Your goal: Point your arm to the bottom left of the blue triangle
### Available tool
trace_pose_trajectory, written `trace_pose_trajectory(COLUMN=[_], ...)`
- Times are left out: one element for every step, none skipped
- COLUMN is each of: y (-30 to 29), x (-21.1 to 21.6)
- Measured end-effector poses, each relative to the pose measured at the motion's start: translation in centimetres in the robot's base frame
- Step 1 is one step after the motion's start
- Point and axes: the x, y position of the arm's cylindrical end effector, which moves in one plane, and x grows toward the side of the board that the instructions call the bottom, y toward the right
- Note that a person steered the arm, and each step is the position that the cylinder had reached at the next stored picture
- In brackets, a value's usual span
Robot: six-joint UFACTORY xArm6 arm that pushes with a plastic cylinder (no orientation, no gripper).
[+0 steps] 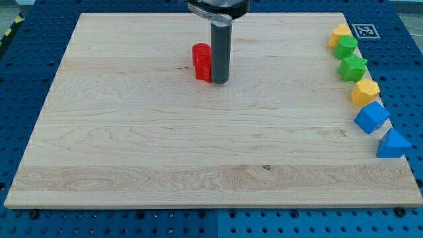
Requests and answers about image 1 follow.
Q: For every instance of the blue triangle block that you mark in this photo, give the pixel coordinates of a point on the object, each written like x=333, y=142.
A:
x=393, y=145

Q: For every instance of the red star block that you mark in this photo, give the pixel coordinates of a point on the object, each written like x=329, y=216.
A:
x=202, y=66

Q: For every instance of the red cylinder block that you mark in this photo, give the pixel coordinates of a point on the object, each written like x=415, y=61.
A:
x=201, y=54

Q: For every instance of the light wooden board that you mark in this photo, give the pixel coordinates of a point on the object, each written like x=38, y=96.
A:
x=126, y=125

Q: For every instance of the grey cylindrical pointer rod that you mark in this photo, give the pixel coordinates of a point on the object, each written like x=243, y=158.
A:
x=220, y=52

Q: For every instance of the green star block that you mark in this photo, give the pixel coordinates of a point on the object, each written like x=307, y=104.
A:
x=352, y=68

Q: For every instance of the green cylinder block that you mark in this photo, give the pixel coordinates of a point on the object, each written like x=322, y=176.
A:
x=345, y=47

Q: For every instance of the yellow hexagon block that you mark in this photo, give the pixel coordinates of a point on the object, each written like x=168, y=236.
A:
x=364, y=92

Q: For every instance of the blue cube block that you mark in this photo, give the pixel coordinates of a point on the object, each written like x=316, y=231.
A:
x=371, y=117

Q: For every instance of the black white fiducial tag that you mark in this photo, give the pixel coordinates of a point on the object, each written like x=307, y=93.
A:
x=365, y=31

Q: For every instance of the black bolt front left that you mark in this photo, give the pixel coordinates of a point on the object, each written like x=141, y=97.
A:
x=33, y=214

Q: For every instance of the black bolt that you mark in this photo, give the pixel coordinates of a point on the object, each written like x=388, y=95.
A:
x=33, y=214
x=400, y=212

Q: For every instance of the black bolt front right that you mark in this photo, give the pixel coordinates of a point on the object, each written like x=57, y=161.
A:
x=400, y=212

